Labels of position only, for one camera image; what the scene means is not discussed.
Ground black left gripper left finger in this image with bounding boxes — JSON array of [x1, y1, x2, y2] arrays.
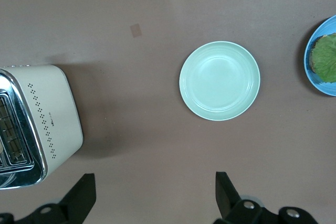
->
[[61, 173, 96, 222]]

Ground mint green round plate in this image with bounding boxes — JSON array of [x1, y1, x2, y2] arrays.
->
[[178, 40, 261, 122]]

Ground blue round plate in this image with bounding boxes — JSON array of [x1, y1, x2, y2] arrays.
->
[[303, 14, 336, 97]]

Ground cream chrome toaster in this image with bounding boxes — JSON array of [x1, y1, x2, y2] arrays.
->
[[0, 63, 85, 191]]

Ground green lettuce leaf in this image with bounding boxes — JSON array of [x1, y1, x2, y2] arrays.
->
[[311, 33, 336, 83]]

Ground brown tape patch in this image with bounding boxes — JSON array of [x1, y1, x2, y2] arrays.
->
[[129, 24, 143, 37]]

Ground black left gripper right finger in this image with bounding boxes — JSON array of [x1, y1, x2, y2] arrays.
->
[[215, 171, 242, 219]]

